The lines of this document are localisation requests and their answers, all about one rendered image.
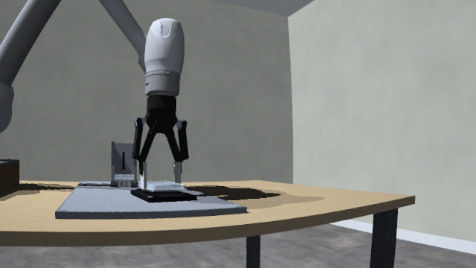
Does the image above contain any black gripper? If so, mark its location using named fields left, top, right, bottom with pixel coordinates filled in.
left=132, top=95, right=189, bottom=189

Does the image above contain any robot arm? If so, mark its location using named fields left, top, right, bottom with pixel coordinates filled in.
left=0, top=0, right=184, bottom=133

